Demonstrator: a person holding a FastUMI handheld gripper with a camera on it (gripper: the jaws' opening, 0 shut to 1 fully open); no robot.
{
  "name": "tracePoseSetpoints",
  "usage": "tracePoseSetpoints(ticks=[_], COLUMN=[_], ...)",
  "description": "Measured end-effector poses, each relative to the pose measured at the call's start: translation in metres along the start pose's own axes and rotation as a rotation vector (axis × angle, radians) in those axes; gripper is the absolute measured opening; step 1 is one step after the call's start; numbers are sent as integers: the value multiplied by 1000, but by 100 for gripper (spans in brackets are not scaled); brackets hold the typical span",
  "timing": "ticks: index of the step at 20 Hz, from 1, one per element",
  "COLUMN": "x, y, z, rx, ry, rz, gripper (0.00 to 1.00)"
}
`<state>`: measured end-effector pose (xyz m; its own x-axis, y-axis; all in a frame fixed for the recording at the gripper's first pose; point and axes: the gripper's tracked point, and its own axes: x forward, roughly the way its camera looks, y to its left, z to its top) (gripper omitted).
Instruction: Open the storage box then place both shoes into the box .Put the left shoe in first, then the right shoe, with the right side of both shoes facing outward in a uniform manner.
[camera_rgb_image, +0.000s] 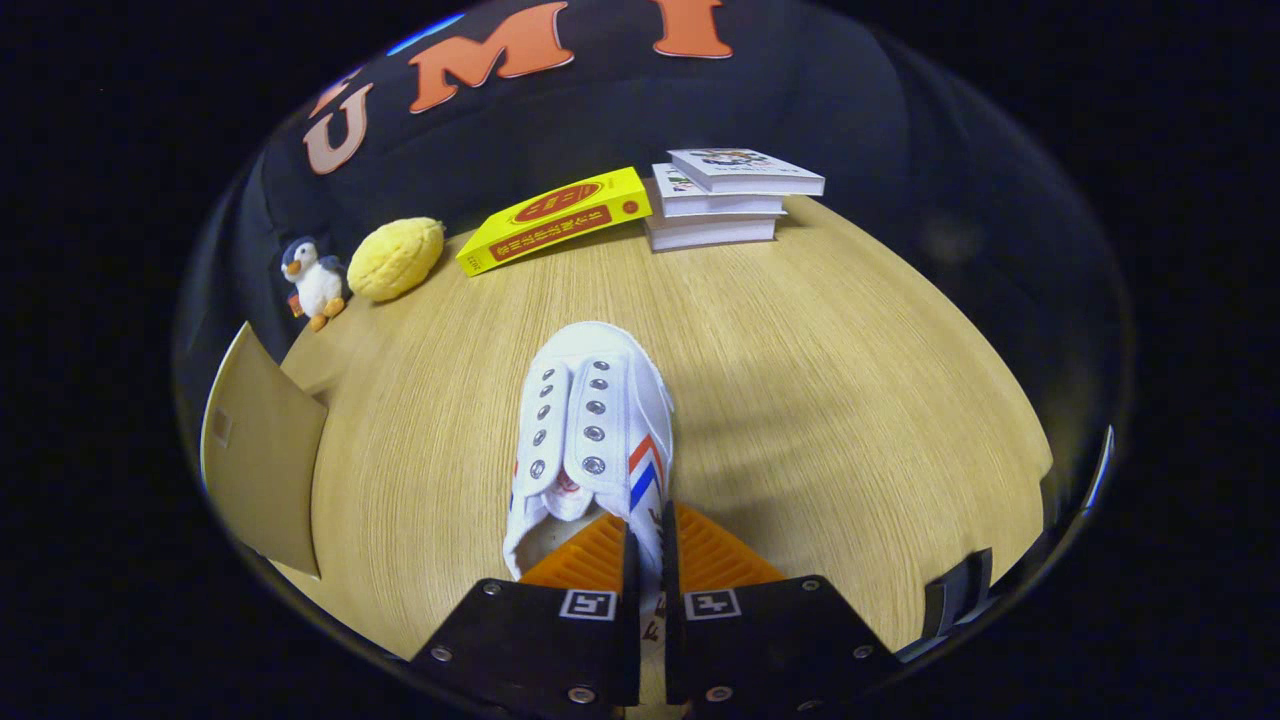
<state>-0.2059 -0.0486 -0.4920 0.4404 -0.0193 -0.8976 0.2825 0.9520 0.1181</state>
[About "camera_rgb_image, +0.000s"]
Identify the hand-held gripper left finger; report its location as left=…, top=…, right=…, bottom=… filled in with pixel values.
left=410, top=515, right=641, bottom=720

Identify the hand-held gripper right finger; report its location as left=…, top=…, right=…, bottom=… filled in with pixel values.
left=660, top=503, right=901, bottom=720

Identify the white canvas shoe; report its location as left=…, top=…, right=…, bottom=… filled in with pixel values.
left=503, top=321, right=676, bottom=601

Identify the cream fabric storage box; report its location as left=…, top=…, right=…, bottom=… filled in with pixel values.
left=200, top=321, right=329, bottom=579

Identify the dark grey furniture part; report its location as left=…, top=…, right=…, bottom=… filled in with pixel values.
left=895, top=548, right=1001, bottom=661

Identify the yellow book red label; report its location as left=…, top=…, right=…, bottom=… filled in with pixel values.
left=456, top=167, right=653, bottom=278

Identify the yellow round plush cushion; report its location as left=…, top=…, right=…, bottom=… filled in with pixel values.
left=347, top=217, right=446, bottom=303

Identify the penguin plush toy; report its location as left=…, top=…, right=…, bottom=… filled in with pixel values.
left=281, top=236, right=349, bottom=332

